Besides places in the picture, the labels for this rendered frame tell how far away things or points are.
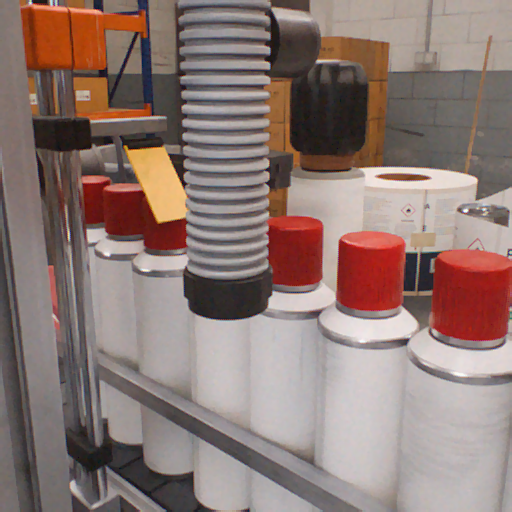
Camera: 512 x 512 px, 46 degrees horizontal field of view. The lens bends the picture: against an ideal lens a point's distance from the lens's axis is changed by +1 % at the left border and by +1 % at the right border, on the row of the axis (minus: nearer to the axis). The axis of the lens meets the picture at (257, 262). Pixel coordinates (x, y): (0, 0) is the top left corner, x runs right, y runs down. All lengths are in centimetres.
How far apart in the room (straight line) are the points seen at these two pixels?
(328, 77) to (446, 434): 42
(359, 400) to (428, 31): 480
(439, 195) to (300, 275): 51
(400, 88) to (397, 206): 437
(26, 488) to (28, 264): 12
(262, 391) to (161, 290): 10
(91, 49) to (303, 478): 25
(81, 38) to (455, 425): 26
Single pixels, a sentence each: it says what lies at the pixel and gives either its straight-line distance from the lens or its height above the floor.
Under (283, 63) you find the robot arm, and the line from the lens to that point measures 49.
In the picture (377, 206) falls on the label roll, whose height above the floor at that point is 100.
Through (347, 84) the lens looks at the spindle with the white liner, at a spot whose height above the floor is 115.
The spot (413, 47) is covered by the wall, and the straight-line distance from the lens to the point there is 514.
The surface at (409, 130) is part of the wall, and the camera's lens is 514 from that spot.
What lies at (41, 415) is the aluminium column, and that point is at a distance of 33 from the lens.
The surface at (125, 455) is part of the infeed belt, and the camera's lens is 51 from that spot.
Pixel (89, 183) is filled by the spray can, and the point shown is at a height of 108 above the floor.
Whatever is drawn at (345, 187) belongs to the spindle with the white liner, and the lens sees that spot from 64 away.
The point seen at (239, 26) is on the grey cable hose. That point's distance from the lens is 21.
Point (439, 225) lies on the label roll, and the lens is 83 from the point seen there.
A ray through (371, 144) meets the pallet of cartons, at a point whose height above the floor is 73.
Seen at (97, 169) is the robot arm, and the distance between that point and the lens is 65.
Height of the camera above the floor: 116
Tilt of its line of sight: 17 degrees down
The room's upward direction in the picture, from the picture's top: straight up
